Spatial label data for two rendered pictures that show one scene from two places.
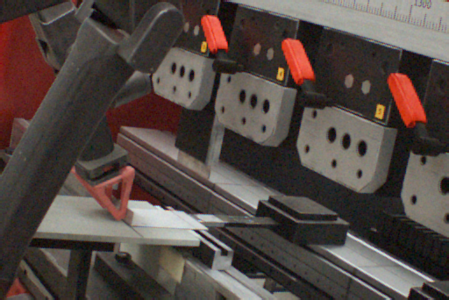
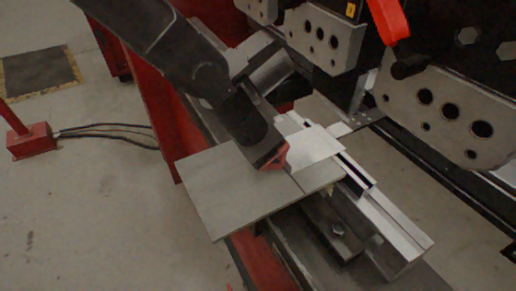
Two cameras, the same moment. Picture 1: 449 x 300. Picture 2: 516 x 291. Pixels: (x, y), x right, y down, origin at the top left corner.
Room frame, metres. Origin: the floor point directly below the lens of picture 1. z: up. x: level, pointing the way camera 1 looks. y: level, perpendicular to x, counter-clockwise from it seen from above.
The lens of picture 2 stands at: (0.96, 0.15, 1.39)
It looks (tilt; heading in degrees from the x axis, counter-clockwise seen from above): 46 degrees down; 3
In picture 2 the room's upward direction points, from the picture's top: straight up
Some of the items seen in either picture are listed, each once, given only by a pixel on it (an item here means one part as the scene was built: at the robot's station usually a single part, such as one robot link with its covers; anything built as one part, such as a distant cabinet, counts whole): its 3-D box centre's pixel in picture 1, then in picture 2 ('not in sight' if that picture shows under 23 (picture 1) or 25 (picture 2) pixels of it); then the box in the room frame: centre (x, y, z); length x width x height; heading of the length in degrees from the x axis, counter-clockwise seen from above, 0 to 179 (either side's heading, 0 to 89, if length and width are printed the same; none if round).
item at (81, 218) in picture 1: (93, 217); (258, 168); (1.29, 0.16, 1.00); 0.26 x 0.18 x 0.01; 122
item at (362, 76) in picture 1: (372, 110); not in sight; (1.05, -0.16, 1.26); 0.15 x 0.09 x 0.17; 32
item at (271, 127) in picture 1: (279, 75); (482, 59); (1.22, -0.05, 1.26); 0.15 x 0.09 x 0.17; 32
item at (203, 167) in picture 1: (198, 139); (334, 85); (1.37, 0.04, 1.13); 0.10 x 0.02 x 0.10; 32
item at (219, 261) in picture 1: (189, 236); (331, 154); (1.34, 0.02, 0.98); 0.20 x 0.03 x 0.03; 32
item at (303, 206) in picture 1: (265, 217); (377, 110); (1.46, -0.09, 1.01); 0.26 x 0.12 x 0.05; 122
